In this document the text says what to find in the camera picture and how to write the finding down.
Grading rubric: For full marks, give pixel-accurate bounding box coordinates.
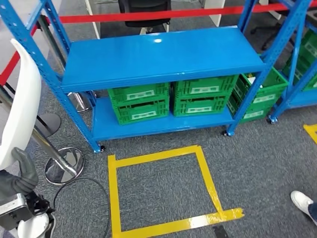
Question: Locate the person's foot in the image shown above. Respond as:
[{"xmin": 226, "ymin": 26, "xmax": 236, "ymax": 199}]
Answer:
[{"xmin": 290, "ymin": 190, "xmax": 314, "ymax": 218}]

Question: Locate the yellow floor tape square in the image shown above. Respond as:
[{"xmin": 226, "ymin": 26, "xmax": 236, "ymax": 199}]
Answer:
[{"xmin": 108, "ymin": 144, "xmax": 245, "ymax": 238}]

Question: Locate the white object in crate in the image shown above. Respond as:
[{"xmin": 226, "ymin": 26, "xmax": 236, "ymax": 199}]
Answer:
[{"xmin": 248, "ymin": 75, "xmax": 263, "ymax": 89}]

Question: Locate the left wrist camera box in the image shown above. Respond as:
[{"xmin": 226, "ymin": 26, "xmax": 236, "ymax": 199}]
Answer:
[{"xmin": 0, "ymin": 193, "xmax": 28, "ymax": 231}]

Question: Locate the green plastic crate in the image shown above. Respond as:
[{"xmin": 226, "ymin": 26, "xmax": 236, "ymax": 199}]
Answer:
[
  {"xmin": 282, "ymin": 29, "xmax": 317, "ymax": 92},
  {"xmin": 172, "ymin": 74, "xmax": 239, "ymax": 118},
  {"xmin": 226, "ymin": 67, "xmax": 289, "ymax": 124},
  {"xmin": 108, "ymin": 82, "xmax": 171, "ymax": 126}
]

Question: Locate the blue metal shelf rack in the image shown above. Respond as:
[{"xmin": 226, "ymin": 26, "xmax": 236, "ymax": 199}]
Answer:
[
  {"xmin": 0, "ymin": 0, "xmax": 313, "ymax": 154},
  {"xmin": 267, "ymin": 0, "xmax": 317, "ymax": 125}
]

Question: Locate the white desk leg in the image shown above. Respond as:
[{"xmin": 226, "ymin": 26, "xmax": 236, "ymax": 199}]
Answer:
[
  {"xmin": 204, "ymin": 0, "xmax": 226, "ymax": 28},
  {"xmin": 85, "ymin": 0, "xmax": 101, "ymax": 39}
]

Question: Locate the black chair base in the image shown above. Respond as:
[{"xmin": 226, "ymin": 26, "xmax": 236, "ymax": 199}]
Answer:
[{"xmin": 250, "ymin": 14, "xmax": 296, "ymax": 51}]

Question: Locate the black office chair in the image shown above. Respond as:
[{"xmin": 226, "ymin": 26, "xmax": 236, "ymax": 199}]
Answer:
[{"xmin": 118, "ymin": 0, "xmax": 172, "ymax": 34}]

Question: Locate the black floor cable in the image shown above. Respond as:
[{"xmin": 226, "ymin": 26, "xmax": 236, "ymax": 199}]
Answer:
[{"xmin": 53, "ymin": 177, "xmax": 112, "ymax": 238}]

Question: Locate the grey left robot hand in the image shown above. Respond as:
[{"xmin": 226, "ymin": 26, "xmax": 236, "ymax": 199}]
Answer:
[{"xmin": 0, "ymin": 147, "xmax": 39, "ymax": 206}]

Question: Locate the person's leg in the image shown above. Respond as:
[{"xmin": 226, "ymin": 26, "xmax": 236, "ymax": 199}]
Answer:
[{"xmin": 307, "ymin": 201, "xmax": 317, "ymax": 227}]

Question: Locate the white car mirror cover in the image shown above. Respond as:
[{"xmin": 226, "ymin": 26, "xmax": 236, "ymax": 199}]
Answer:
[{"xmin": 0, "ymin": 39, "xmax": 42, "ymax": 172}]

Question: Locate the chrome stanchion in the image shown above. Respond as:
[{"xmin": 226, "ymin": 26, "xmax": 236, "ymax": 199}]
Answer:
[
  {"xmin": 0, "ymin": 87, "xmax": 85, "ymax": 185},
  {"xmin": 37, "ymin": 14, "xmax": 94, "ymax": 114}
]

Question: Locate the dark grey stanchion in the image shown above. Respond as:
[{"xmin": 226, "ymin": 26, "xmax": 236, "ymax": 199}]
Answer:
[{"xmin": 35, "ymin": 113, "xmax": 62, "ymax": 138}]

